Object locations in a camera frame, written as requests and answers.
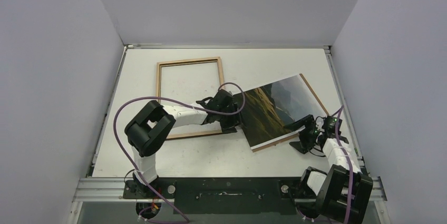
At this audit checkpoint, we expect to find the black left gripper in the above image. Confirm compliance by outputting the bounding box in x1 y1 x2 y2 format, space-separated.
216 103 246 132

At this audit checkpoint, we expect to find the aluminium rail front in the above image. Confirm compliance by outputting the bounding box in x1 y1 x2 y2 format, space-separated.
72 177 387 202

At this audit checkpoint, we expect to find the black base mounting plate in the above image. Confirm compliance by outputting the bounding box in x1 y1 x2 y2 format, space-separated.
123 177 333 216

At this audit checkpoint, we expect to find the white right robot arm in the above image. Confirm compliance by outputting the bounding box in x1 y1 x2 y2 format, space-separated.
280 113 373 223

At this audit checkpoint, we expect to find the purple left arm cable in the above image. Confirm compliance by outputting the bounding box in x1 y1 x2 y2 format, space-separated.
112 82 246 223

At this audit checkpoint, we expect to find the landscape photo print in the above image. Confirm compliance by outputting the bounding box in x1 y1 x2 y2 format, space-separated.
234 74 328 152

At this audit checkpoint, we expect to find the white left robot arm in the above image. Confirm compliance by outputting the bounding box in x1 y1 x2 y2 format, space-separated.
124 90 242 198

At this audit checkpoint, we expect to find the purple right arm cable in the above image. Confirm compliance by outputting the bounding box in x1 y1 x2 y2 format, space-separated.
297 106 355 224

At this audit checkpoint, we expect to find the wooden picture frame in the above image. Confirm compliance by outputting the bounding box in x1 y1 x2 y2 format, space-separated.
156 57 225 140

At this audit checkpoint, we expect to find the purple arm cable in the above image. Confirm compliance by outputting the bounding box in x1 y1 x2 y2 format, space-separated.
112 82 246 223
297 106 355 224

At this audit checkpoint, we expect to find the brown frame backing board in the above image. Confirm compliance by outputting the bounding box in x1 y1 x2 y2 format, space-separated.
243 73 329 153

